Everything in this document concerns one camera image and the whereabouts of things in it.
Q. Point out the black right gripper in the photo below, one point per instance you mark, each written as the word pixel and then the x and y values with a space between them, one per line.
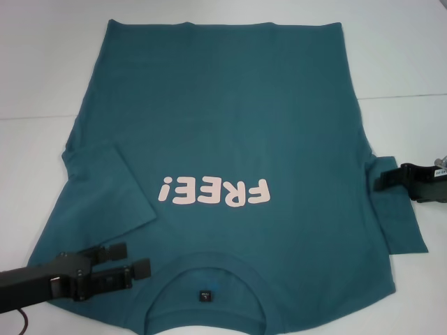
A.
pixel 426 185

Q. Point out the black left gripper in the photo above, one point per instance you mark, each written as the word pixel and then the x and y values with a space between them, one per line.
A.
pixel 70 275

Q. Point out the teal T-shirt with FREE! print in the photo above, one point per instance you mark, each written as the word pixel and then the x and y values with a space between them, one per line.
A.
pixel 223 122

